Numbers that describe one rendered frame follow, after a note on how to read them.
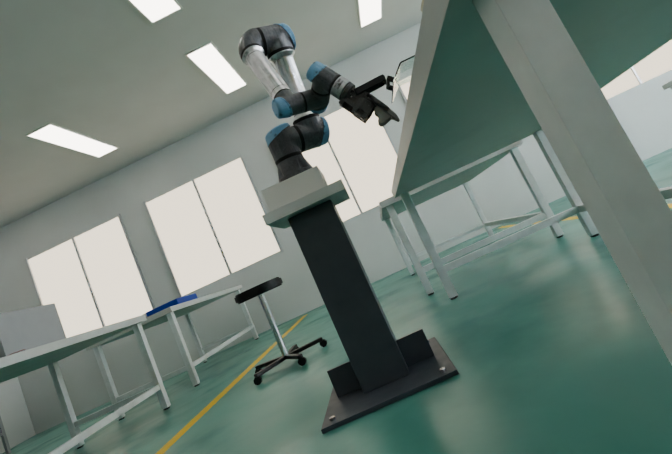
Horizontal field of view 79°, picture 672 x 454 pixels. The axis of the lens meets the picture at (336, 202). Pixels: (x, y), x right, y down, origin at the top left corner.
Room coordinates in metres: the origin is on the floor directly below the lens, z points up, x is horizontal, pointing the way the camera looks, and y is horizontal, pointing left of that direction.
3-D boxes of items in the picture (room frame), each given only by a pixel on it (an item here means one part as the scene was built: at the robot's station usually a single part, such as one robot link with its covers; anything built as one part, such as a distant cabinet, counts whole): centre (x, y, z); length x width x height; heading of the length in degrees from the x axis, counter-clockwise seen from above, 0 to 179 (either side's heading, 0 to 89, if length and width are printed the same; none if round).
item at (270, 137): (1.62, 0.09, 1.02); 0.13 x 0.12 x 0.14; 113
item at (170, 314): (4.69, 2.17, 0.38); 1.90 x 0.90 x 0.75; 176
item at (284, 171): (1.62, 0.10, 0.90); 0.15 x 0.15 x 0.10
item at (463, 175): (3.83, -0.89, 0.38); 1.85 x 1.10 x 0.75; 176
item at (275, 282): (2.82, 0.73, 0.28); 0.54 x 0.49 x 0.56; 86
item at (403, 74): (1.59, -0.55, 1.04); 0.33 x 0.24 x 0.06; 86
